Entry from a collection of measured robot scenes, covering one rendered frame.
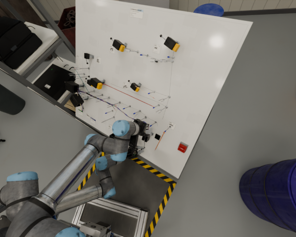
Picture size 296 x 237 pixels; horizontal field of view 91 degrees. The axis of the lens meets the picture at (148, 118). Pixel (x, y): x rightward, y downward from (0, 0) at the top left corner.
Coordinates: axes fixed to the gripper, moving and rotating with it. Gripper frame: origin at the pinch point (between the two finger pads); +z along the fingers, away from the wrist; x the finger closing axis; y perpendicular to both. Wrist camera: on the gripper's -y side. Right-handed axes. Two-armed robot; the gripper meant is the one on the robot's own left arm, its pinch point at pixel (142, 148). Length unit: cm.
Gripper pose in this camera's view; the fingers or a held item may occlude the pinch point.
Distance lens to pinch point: 111.4
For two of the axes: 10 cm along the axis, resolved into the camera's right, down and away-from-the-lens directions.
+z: 7.5, -1.4, 6.5
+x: -2.7, -9.6, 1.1
